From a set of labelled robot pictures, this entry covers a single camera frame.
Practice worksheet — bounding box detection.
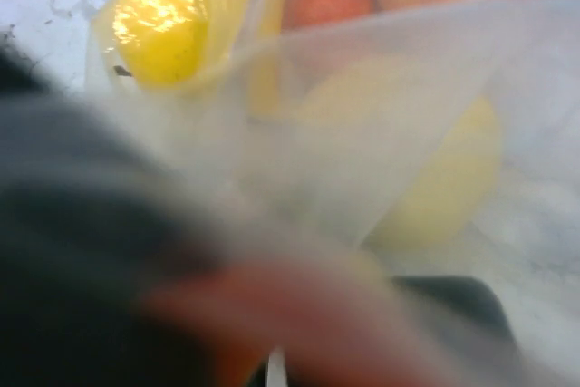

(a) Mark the fake yellow lemon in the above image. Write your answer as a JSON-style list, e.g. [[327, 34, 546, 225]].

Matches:
[[112, 0, 209, 88]]

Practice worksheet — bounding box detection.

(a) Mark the fake yellow banana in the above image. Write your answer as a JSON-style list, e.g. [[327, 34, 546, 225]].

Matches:
[[203, 0, 285, 120]]

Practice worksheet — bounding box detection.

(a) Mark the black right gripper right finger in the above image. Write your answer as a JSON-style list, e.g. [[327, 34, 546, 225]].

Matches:
[[391, 276, 512, 342]]

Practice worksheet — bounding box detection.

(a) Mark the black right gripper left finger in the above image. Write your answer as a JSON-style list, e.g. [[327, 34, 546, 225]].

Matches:
[[1, 55, 236, 386]]

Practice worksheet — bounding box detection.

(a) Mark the orange zip clear bag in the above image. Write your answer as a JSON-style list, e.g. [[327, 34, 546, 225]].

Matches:
[[85, 0, 579, 383]]

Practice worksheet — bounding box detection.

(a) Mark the fake tan pear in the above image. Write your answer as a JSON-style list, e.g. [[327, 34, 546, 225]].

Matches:
[[299, 57, 502, 248]]

